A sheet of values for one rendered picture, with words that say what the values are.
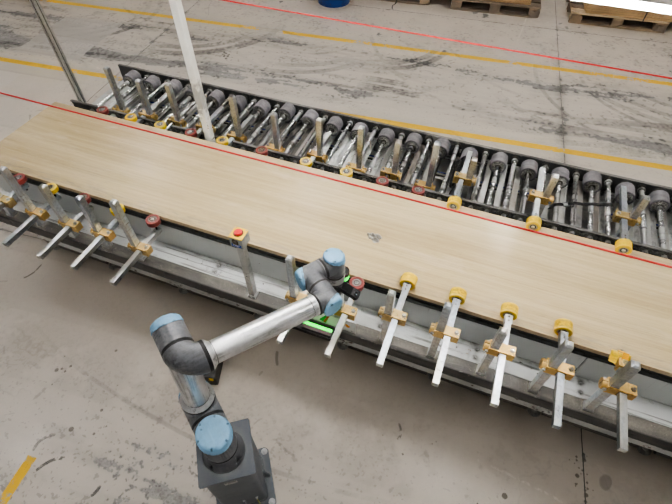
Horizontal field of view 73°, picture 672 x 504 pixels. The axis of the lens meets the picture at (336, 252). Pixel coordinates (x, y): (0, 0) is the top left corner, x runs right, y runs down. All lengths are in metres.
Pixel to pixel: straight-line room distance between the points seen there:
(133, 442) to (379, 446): 1.46
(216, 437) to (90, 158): 2.08
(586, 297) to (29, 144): 3.55
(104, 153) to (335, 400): 2.21
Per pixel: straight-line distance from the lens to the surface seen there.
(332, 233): 2.58
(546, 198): 2.94
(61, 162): 3.51
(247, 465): 2.33
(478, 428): 3.10
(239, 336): 1.65
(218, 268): 2.86
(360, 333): 2.44
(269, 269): 2.71
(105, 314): 3.71
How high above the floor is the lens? 2.83
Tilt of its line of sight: 51 degrees down
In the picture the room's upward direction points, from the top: straight up
